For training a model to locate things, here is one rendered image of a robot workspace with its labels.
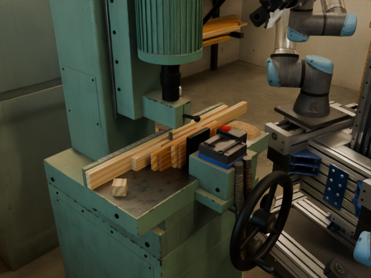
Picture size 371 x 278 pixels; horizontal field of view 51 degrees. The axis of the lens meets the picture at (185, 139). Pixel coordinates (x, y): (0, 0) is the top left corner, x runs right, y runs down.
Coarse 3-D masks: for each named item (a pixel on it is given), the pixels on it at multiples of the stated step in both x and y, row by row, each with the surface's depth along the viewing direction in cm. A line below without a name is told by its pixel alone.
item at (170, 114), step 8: (144, 96) 116; (152, 96) 115; (160, 96) 115; (144, 104) 117; (152, 104) 114; (160, 104) 112; (168, 104) 110; (176, 104) 110; (184, 104) 111; (144, 112) 118; (152, 112) 115; (160, 112) 113; (168, 112) 111; (176, 112) 109; (184, 112) 112; (160, 120) 114; (168, 120) 112; (176, 120) 110; (184, 120) 113; (176, 128) 111
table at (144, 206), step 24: (264, 144) 132; (144, 168) 112; (168, 168) 112; (96, 192) 102; (144, 192) 102; (168, 192) 102; (192, 192) 107; (120, 216) 97; (144, 216) 94; (168, 216) 102
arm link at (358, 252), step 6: (360, 234) 91; (366, 234) 90; (360, 240) 90; (366, 240) 89; (360, 246) 89; (366, 246) 88; (354, 252) 90; (360, 252) 89; (366, 252) 88; (354, 258) 91; (360, 258) 89; (366, 258) 88; (366, 264) 89
